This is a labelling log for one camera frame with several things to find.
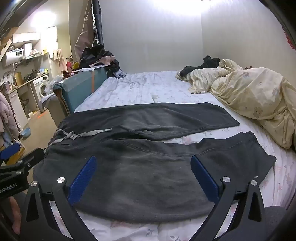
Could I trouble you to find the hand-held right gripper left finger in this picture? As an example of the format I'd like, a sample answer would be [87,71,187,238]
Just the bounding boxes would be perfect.
[20,156,97,241]

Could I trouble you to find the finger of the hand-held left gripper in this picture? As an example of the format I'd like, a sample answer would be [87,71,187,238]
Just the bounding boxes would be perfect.
[0,142,21,161]
[0,148,45,174]

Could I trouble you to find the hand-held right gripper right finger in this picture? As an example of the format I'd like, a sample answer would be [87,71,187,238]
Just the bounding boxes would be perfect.
[187,155,277,241]

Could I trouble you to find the dark grey pants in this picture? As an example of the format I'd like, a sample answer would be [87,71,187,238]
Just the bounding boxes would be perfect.
[32,102,277,224]

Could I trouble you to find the person's left hand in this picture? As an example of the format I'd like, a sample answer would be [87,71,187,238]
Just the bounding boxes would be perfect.
[9,197,23,235]

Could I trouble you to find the yellow box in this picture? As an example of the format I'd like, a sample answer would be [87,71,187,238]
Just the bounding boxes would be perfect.
[0,138,26,166]

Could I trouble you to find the blue bowl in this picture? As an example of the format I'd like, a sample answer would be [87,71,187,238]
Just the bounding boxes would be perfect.
[20,127,32,140]

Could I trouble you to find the pink jacket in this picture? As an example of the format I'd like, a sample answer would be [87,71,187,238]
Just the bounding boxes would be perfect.
[0,92,19,140]

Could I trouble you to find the white kitchen base cabinet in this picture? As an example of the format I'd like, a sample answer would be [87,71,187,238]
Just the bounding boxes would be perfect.
[5,89,28,130]

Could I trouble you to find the white washing machine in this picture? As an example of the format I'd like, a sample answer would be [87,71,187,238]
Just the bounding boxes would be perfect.
[32,74,50,103]

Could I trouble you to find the person's grey clothed leg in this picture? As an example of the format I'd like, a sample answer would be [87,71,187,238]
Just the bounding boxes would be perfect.
[264,206,292,241]

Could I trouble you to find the white water heater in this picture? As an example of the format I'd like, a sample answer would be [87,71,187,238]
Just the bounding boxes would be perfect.
[5,47,26,66]

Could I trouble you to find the pale yellow printed duvet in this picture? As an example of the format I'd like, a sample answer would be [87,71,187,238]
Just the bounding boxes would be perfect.
[176,59,296,151]

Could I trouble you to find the beige hanging towel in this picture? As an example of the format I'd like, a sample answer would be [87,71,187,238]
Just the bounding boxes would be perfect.
[53,48,66,70]

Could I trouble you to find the white floral bed sheet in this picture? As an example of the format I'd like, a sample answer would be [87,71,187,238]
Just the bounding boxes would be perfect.
[50,70,296,241]

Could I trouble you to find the black garment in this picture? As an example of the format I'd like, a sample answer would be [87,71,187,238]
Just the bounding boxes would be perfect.
[180,55,221,78]

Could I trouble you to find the pile of mixed clothes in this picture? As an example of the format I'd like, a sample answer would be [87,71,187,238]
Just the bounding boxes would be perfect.
[79,44,127,78]

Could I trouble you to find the beige hanging curtain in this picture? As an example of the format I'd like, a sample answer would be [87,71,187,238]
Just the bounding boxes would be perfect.
[74,0,96,63]

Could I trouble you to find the dark hanging cloth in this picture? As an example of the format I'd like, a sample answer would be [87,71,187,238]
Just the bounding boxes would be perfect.
[92,0,104,46]

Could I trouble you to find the white wall cabinet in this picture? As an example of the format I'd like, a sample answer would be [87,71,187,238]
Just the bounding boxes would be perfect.
[12,32,40,45]

